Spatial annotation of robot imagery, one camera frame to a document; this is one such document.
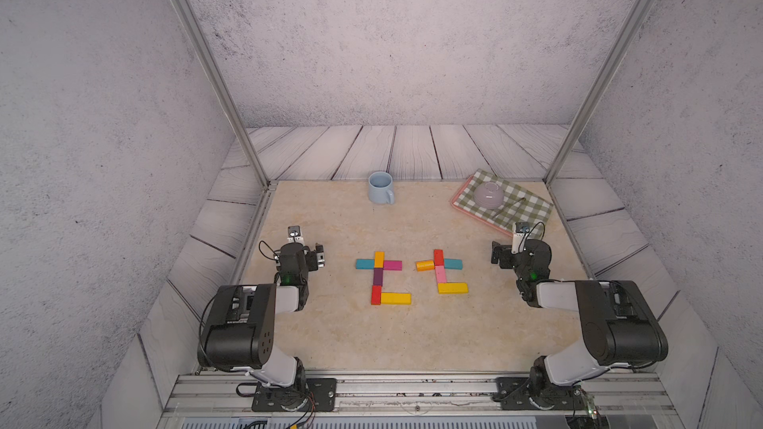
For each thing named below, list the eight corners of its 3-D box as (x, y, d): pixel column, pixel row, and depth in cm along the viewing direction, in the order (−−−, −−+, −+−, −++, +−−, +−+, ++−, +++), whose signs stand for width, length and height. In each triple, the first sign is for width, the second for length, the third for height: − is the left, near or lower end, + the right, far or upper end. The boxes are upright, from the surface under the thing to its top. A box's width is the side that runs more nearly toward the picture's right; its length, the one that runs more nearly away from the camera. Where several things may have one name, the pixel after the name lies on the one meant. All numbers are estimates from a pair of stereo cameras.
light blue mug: (368, 207, 114) (367, 193, 108) (369, 185, 122) (368, 171, 116) (394, 207, 114) (394, 193, 108) (394, 185, 122) (394, 170, 116)
